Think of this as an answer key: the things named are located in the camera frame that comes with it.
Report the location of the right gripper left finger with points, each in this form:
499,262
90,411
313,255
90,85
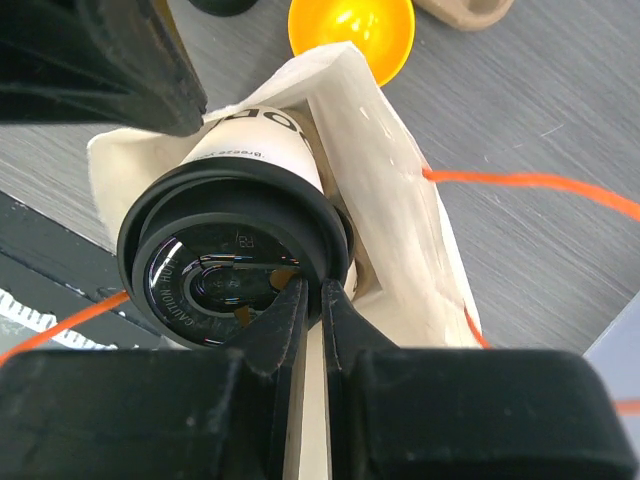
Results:
263,433

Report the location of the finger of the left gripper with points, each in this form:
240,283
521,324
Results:
115,62

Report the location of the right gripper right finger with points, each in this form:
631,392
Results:
345,334

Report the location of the paper takeout bag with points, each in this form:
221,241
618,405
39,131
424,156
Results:
411,282

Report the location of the cardboard cup carrier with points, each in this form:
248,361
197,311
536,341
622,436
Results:
466,15

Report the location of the stack of black lids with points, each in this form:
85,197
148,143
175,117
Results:
223,8

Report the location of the orange bowl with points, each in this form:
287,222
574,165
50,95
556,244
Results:
382,30

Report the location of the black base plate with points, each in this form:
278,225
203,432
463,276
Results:
49,273

